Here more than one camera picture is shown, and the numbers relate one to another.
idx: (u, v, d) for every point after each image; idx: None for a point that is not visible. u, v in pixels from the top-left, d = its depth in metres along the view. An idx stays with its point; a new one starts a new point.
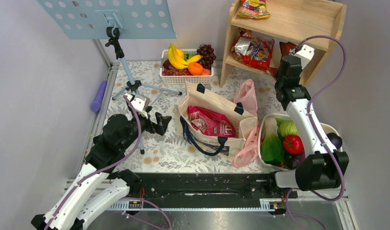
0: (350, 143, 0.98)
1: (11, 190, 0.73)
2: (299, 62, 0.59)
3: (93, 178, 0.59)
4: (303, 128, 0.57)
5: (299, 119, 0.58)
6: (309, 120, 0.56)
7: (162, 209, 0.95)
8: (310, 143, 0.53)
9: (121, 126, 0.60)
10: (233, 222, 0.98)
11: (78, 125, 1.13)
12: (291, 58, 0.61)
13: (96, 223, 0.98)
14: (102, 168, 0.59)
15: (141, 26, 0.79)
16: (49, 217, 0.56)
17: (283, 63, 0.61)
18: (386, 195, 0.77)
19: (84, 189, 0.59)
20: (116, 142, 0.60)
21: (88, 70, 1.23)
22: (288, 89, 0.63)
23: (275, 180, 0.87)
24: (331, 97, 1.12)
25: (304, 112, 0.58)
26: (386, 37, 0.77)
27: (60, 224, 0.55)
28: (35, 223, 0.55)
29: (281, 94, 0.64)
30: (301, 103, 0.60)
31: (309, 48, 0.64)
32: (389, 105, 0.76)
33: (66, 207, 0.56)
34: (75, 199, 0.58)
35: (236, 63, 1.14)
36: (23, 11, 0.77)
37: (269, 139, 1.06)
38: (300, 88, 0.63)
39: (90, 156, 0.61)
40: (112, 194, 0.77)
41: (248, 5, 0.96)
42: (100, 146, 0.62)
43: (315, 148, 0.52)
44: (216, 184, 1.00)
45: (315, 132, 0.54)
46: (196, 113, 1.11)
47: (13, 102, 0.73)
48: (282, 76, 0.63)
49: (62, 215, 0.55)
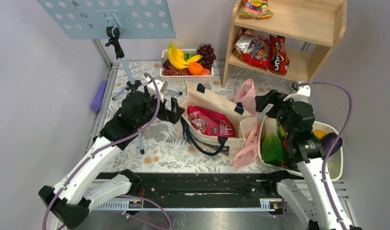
0: (350, 143, 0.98)
1: (12, 189, 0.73)
2: (311, 114, 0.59)
3: (107, 151, 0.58)
4: (318, 197, 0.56)
5: (314, 186, 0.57)
6: (325, 190, 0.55)
7: (163, 208, 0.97)
8: (326, 219, 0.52)
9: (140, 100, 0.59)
10: (233, 222, 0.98)
11: (77, 125, 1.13)
12: (297, 108, 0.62)
13: (96, 223, 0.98)
14: (116, 141, 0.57)
15: (141, 26, 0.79)
16: (58, 187, 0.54)
17: (293, 113, 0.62)
18: (386, 196, 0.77)
19: (98, 161, 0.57)
20: (131, 117, 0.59)
21: (88, 69, 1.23)
22: (300, 142, 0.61)
23: (279, 192, 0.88)
24: (331, 97, 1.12)
25: (319, 178, 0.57)
26: (387, 35, 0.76)
27: (70, 195, 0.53)
28: (42, 193, 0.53)
29: (292, 148, 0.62)
30: (316, 165, 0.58)
31: (305, 86, 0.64)
32: None
33: (77, 178, 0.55)
34: (87, 171, 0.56)
35: (238, 62, 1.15)
36: (23, 11, 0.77)
37: (269, 139, 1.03)
38: (313, 142, 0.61)
39: (104, 130, 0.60)
40: (117, 185, 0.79)
41: (251, 5, 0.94)
42: (115, 122, 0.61)
43: (331, 225, 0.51)
44: (216, 184, 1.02)
45: (331, 204, 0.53)
46: (196, 113, 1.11)
47: (13, 102, 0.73)
48: (294, 128, 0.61)
49: (73, 186, 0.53)
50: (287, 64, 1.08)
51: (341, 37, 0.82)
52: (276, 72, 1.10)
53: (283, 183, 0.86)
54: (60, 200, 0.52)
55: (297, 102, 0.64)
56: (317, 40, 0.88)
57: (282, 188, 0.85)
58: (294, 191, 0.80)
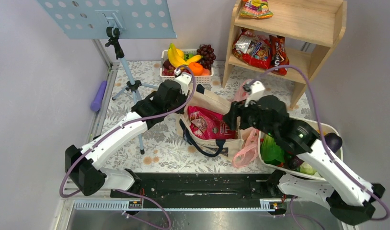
0: (350, 143, 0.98)
1: (11, 189, 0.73)
2: (280, 102, 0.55)
3: (136, 124, 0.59)
4: (336, 179, 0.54)
5: (327, 170, 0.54)
6: (339, 169, 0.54)
7: (164, 209, 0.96)
8: (354, 195, 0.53)
9: (177, 87, 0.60)
10: (233, 222, 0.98)
11: (77, 125, 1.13)
12: (265, 104, 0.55)
13: (95, 223, 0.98)
14: (147, 117, 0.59)
15: (141, 26, 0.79)
16: (86, 148, 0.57)
17: (265, 112, 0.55)
18: (386, 196, 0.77)
19: (127, 132, 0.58)
20: (164, 99, 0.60)
21: (87, 69, 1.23)
22: (292, 134, 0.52)
23: (286, 192, 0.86)
24: (331, 97, 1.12)
25: (328, 161, 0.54)
26: (387, 36, 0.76)
27: (96, 157, 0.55)
28: (69, 152, 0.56)
29: (288, 144, 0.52)
30: (319, 150, 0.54)
31: (255, 82, 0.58)
32: None
33: (105, 143, 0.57)
34: (116, 138, 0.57)
35: (237, 62, 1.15)
36: (23, 11, 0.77)
37: (269, 139, 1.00)
38: (302, 126, 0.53)
39: (136, 105, 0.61)
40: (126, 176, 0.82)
41: (251, 5, 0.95)
42: (147, 102, 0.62)
43: (361, 200, 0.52)
44: (216, 184, 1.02)
45: (351, 180, 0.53)
46: (196, 113, 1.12)
47: (13, 103, 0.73)
48: (275, 125, 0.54)
49: (100, 150, 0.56)
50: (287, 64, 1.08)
51: (341, 37, 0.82)
52: (276, 72, 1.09)
53: (283, 182, 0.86)
54: (86, 160, 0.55)
55: (259, 100, 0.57)
56: (316, 40, 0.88)
57: (288, 186, 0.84)
58: (296, 184, 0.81)
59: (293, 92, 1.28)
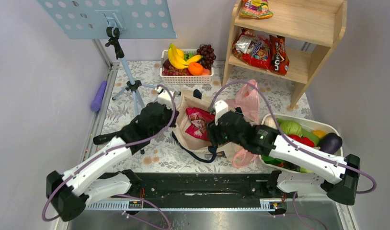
0: (350, 143, 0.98)
1: (12, 189, 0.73)
2: (235, 116, 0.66)
3: (120, 150, 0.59)
4: (308, 163, 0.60)
5: (298, 158, 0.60)
6: (307, 155, 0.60)
7: (160, 209, 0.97)
8: (330, 173, 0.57)
9: (158, 111, 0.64)
10: (233, 222, 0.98)
11: (77, 125, 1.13)
12: (225, 121, 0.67)
13: (95, 223, 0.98)
14: (131, 142, 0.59)
15: (141, 26, 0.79)
16: (67, 175, 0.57)
17: (227, 128, 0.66)
18: (387, 196, 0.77)
19: (110, 158, 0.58)
20: (148, 124, 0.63)
21: (87, 69, 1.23)
22: (255, 139, 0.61)
23: (285, 191, 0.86)
24: (331, 97, 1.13)
25: (294, 150, 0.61)
26: (387, 35, 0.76)
27: (77, 184, 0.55)
28: (51, 178, 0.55)
29: (256, 148, 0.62)
30: (282, 143, 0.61)
31: (218, 102, 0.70)
32: None
33: (87, 170, 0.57)
34: (98, 165, 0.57)
35: (237, 62, 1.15)
36: (23, 11, 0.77)
37: None
38: (261, 129, 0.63)
39: (120, 131, 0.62)
40: (116, 184, 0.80)
41: (251, 5, 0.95)
42: (131, 127, 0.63)
43: (337, 175, 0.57)
44: (216, 184, 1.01)
45: (321, 160, 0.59)
46: (195, 114, 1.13)
47: (13, 103, 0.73)
48: (239, 135, 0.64)
49: (82, 177, 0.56)
50: (287, 64, 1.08)
51: (341, 37, 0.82)
52: (276, 72, 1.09)
53: (280, 181, 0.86)
54: (66, 188, 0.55)
55: (221, 117, 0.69)
56: (317, 40, 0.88)
57: (286, 184, 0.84)
58: (292, 179, 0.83)
59: (293, 93, 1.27)
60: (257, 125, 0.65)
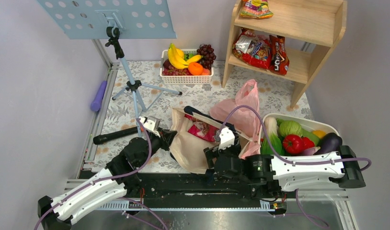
0: (350, 143, 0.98)
1: (12, 189, 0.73)
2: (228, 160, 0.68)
3: (106, 182, 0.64)
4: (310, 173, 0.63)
5: (299, 173, 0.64)
6: (303, 165, 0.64)
7: (150, 208, 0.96)
8: (332, 172, 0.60)
9: (140, 150, 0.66)
10: (233, 221, 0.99)
11: (77, 125, 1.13)
12: (222, 167, 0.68)
13: (96, 223, 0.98)
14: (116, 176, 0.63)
15: (141, 26, 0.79)
16: (56, 201, 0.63)
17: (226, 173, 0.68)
18: (387, 196, 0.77)
19: (95, 189, 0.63)
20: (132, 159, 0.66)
21: (88, 69, 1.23)
22: (254, 173, 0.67)
23: (291, 191, 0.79)
24: (331, 97, 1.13)
25: (292, 166, 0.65)
26: (387, 35, 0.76)
27: (63, 211, 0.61)
28: (42, 202, 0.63)
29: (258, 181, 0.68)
30: (278, 165, 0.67)
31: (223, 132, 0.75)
32: None
33: (74, 198, 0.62)
34: (83, 195, 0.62)
35: (237, 62, 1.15)
36: (23, 11, 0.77)
37: (269, 139, 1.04)
38: (256, 160, 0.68)
39: (110, 163, 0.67)
40: (108, 194, 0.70)
41: (251, 5, 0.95)
42: (120, 159, 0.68)
43: (338, 171, 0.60)
44: (216, 184, 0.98)
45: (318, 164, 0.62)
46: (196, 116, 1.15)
47: (13, 102, 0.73)
48: (240, 175, 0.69)
49: (67, 205, 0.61)
50: (287, 64, 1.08)
51: (342, 37, 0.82)
52: (276, 72, 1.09)
53: (284, 185, 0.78)
54: (53, 213, 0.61)
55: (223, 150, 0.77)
56: (317, 40, 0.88)
57: (290, 186, 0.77)
58: (296, 179, 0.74)
59: (293, 93, 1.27)
60: (250, 156, 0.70)
